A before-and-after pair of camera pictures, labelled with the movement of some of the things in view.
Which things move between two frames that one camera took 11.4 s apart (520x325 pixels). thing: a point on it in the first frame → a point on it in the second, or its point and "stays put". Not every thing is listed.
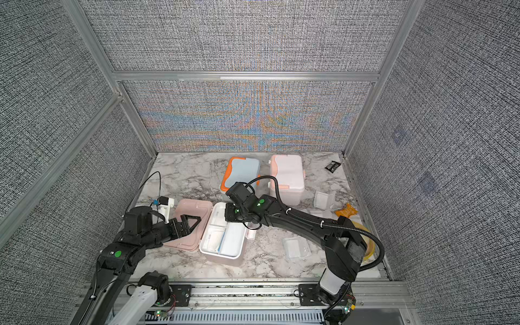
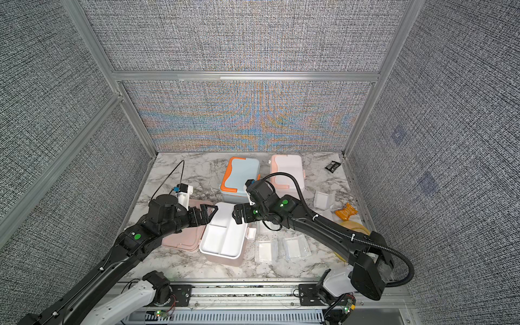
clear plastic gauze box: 323,201 stays put
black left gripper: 179,233 → 196,221
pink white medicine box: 217,240 stays put
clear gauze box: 296,248 stays put
